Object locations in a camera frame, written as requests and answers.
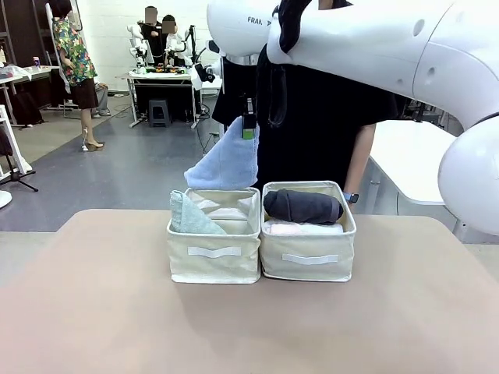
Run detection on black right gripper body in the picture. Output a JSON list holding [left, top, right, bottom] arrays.
[[222, 62, 258, 104]]

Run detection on blue cone towel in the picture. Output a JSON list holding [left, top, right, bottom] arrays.
[[183, 115, 261, 191]]

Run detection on dark grey towel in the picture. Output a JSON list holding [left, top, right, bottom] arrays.
[[263, 189, 344, 225]]

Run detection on pink towel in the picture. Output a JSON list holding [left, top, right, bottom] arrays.
[[267, 222, 309, 235]]

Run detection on green cone towel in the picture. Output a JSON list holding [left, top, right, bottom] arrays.
[[169, 189, 229, 235]]

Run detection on person's left forearm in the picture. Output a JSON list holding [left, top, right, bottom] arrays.
[[342, 121, 377, 194]]

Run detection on person in black polo shirt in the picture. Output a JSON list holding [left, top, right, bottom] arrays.
[[211, 50, 401, 196]]

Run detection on background person in light shirt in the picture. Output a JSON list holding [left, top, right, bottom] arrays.
[[161, 14, 184, 67]]

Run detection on white background work table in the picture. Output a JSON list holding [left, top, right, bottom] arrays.
[[125, 69, 200, 129]]

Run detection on grey plastic stool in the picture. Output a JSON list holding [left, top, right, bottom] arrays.
[[147, 99, 172, 128]]

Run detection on background person in black clothes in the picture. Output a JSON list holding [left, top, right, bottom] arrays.
[[139, 5, 167, 65]]

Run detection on seated person grey trousers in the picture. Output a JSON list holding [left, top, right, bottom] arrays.
[[93, 83, 112, 118]]

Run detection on beige fabric storage box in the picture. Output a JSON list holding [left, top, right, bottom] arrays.
[[166, 186, 261, 284], [260, 180, 356, 282]]

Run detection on large white table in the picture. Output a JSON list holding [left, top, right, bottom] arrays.
[[366, 118, 469, 242]]

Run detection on black bag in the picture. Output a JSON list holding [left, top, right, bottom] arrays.
[[13, 90, 44, 126]]

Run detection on white side table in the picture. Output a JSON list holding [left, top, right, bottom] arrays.
[[0, 64, 62, 118]]

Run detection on dark shelf unit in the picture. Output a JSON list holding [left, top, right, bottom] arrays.
[[0, 0, 54, 67]]

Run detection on white rack stand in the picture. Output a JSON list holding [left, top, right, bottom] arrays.
[[0, 104, 34, 176]]

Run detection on black tripod legs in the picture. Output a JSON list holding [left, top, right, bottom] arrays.
[[0, 153, 40, 192]]

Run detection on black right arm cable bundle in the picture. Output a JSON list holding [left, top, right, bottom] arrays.
[[255, 0, 311, 128]]

